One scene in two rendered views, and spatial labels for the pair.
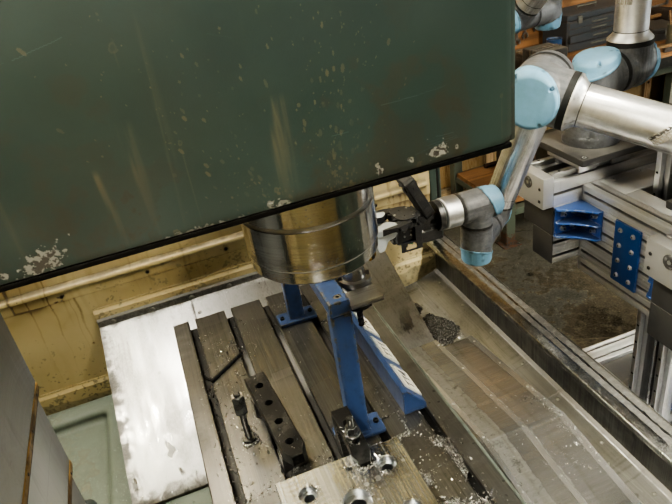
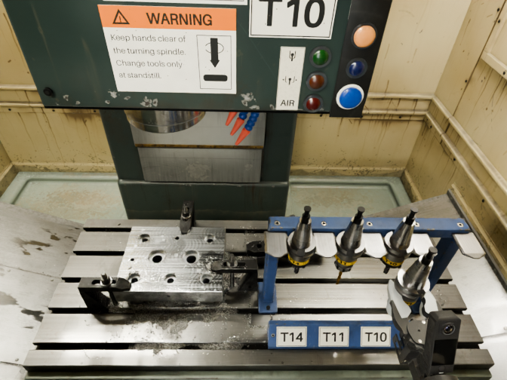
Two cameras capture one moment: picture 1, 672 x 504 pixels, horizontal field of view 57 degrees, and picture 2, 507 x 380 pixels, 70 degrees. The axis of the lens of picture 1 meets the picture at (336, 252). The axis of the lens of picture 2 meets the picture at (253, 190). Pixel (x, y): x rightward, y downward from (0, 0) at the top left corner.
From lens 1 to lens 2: 1.13 m
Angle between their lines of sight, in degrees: 79
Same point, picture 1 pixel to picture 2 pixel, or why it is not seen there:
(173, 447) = not seen: hidden behind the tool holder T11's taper
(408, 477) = (188, 284)
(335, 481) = (210, 251)
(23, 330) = (436, 154)
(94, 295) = (461, 177)
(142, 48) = not seen: outside the picture
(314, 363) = (348, 293)
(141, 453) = not seen: hidden behind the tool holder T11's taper
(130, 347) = (428, 212)
